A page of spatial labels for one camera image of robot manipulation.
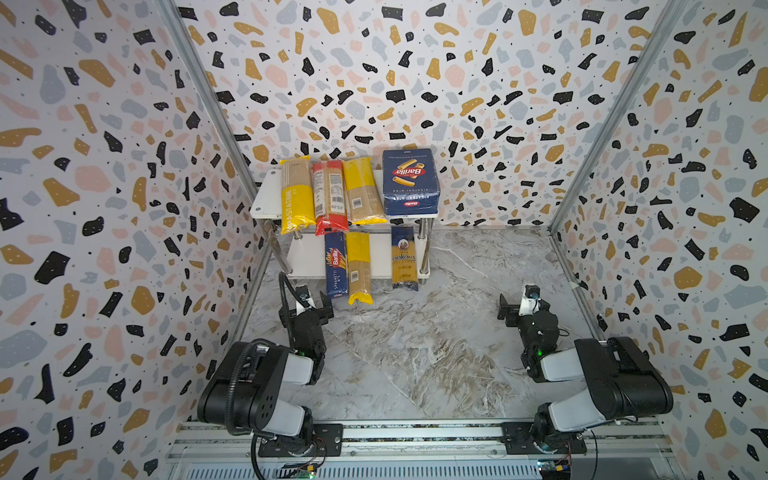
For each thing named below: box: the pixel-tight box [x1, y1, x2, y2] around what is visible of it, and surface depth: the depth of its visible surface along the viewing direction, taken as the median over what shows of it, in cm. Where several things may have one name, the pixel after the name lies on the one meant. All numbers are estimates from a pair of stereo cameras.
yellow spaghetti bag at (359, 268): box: [346, 232, 374, 305], surface depth 99 cm
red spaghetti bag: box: [311, 160, 349, 237], surface depth 79 cm
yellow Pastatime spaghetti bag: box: [279, 155, 317, 235], surface depth 79 cm
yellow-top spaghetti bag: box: [342, 157, 388, 225], surface depth 81 cm
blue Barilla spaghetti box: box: [325, 231, 349, 299], surface depth 99 cm
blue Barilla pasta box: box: [382, 148, 440, 216], surface depth 78 cm
